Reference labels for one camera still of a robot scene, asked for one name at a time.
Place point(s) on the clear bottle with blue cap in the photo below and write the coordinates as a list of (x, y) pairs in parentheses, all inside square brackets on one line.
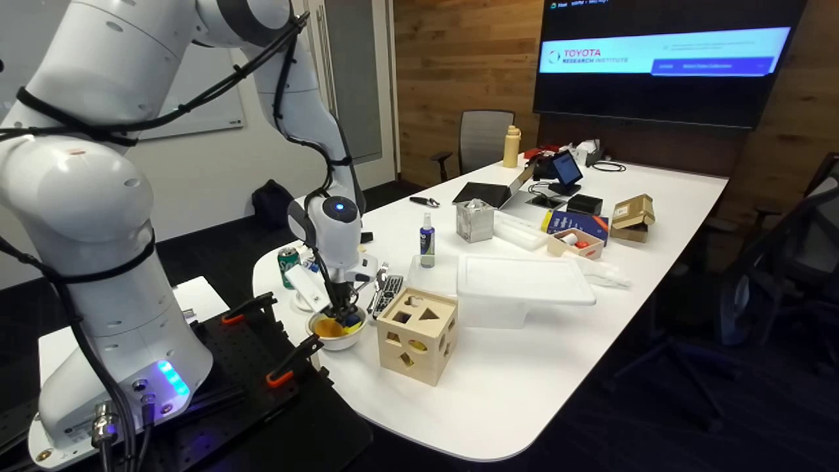
[(429, 241)]

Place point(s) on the black clamp with orange grip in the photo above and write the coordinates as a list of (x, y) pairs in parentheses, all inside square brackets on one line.
[(287, 369)]

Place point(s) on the wooden shape sorter cube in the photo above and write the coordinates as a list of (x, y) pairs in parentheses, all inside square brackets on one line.
[(419, 333)]

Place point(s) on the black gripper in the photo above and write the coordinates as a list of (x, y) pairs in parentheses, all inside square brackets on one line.
[(342, 300)]

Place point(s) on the wall mounted tv screen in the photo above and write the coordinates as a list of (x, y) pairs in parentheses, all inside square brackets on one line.
[(661, 62)]

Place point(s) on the yellow round block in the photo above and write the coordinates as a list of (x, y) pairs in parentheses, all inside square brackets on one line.
[(331, 328)]

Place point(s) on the small tablet on stand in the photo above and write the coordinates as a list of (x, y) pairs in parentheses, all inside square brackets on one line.
[(567, 173)]

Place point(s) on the white rectangular tray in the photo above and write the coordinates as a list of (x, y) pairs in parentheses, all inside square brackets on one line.
[(525, 278)]

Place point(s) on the whiteboard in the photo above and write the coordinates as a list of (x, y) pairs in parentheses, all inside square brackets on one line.
[(201, 70)]

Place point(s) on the yellow bottle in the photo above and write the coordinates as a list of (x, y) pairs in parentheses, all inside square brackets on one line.
[(513, 143)]

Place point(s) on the black office chair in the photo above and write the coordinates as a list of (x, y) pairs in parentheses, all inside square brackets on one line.
[(790, 273)]

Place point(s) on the black bag on floor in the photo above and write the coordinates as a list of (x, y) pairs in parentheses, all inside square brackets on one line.
[(270, 205)]

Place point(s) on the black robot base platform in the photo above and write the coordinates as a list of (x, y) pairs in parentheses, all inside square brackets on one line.
[(238, 422)]

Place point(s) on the grey office chair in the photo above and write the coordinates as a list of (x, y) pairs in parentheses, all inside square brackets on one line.
[(480, 140)]

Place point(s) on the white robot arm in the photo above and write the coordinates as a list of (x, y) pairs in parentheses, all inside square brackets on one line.
[(86, 205)]

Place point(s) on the white bowl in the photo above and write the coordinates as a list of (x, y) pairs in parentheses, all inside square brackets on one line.
[(336, 344)]

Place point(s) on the tan cardboard box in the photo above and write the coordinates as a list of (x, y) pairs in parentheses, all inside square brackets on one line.
[(634, 218)]

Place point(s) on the metal utensils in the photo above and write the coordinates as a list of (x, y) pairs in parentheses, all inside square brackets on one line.
[(387, 290)]

